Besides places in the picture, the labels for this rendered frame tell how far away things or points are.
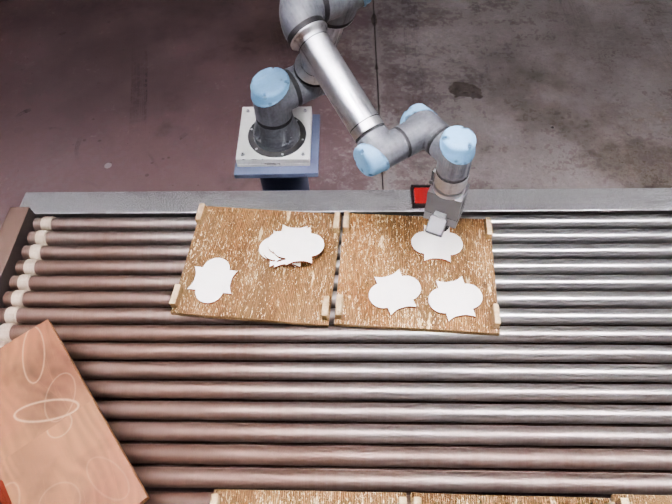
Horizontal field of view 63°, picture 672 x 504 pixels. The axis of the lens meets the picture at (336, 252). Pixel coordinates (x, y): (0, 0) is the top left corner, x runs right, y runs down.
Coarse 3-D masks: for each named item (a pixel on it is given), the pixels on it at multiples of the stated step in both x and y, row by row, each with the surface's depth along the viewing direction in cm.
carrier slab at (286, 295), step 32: (224, 224) 155; (256, 224) 155; (288, 224) 154; (320, 224) 154; (192, 256) 150; (224, 256) 149; (256, 256) 149; (320, 256) 148; (256, 288) 143; (288, 288) 143; (320, 288) 143; (256, 320) 139; (288, 320) 138; (320, 320) 138
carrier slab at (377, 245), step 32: (352, 224) 154; (384, 224) 153; (416, 224) 153; (480, 224) 152; (352, 256) 148; (384, 256) 147; (416, 256) 147; (480, 256) 146; (352, 288) 142; (480, 288) 141; (352, 320) 137; (384, 320) 137; (416, 320) 137; (480, 320) 136
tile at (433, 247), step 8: (424, 232) 150; (448, 232) 150; (416, 240) 149; (424, 240) 149; (432, 240) 149; (440, 240) 149; (448, 240) 149; (456, 240) 148; (416, 248) 148; (424, 248) 147; (432, 248) 147; (440, 248) 147; (448, 248) 147; (456, 248) 147; (424, 256) 146; (432, 256) 146; (440, 256) 146; (448, 256) 146
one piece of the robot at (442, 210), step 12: (432, 180) 129; (432, 192) 128; (432, 204) 132; (444, 204) 130; (456, 204) 128; (432, 216) 132; (444, 216) 132; (456, 216) 131; (432, 228) 132; (444, 228) 132
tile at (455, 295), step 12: (444, 288) 140; (456, 288) 140; (468, 288) 140; (432, 300) 139; (444, 300) 139; (456, 300) 138; (468, 300) 138; (480, 300) 138; (444, 312) 137; (456, 312) 137; (468, 312) 137
